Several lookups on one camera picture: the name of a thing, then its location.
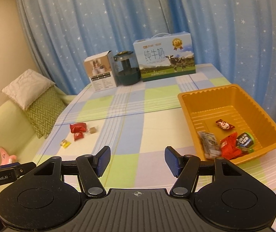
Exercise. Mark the pale green sofa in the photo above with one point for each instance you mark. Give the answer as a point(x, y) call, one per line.
point(5, 130)

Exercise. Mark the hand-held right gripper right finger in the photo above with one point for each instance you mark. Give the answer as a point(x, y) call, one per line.
point(172, 162)

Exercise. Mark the green chevron cushion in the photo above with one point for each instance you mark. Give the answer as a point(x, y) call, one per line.
point(46, 111)

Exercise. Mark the large red wrapped candy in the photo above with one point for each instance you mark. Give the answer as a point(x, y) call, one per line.
point(78, 127)

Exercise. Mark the dark green snack packet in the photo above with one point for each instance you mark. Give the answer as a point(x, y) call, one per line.
point(246, 140)

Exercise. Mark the white quilted pillow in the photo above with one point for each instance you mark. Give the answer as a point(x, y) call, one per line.
point(26, 87)

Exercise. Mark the orange plastic tray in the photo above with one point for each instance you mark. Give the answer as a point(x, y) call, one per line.
point(201, 106)

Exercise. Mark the small red snack packet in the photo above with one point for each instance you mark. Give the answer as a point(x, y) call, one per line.
point(78, 136)

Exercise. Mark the dark red printed candy wrapper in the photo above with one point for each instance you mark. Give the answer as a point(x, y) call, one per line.
point(225, 125)

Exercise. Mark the brown candy cube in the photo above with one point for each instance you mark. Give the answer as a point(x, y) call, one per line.
point(92, 130)

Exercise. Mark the white product box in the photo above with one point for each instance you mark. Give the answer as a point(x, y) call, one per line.
point(103, 77)

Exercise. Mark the silver foil snack packet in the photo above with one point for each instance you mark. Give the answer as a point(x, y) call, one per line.
point(213, 153)

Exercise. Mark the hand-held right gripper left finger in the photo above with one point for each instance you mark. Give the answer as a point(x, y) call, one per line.
point(103, 162)

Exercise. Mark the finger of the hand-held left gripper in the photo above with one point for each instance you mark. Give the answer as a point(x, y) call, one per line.
point(26, 167)

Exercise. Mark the checked tablecloth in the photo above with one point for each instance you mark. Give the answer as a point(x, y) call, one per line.
point(140, 130)

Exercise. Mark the dark glass jar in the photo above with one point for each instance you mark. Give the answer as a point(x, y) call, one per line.
point(128, 77)

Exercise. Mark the grey printed snack packet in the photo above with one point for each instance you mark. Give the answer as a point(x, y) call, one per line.
point(208, 140)

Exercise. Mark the pink plush toy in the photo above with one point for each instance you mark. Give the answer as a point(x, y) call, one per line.
point(6, 156)

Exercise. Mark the orange-red candy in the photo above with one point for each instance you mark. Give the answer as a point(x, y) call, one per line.
point(230, 147)

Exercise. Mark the yellow wrapped candy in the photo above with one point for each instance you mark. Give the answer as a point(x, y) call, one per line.
point(65, 143)

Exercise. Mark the blue star curtain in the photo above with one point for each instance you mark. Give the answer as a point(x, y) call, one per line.
point(92, 17)
point(237, 33)

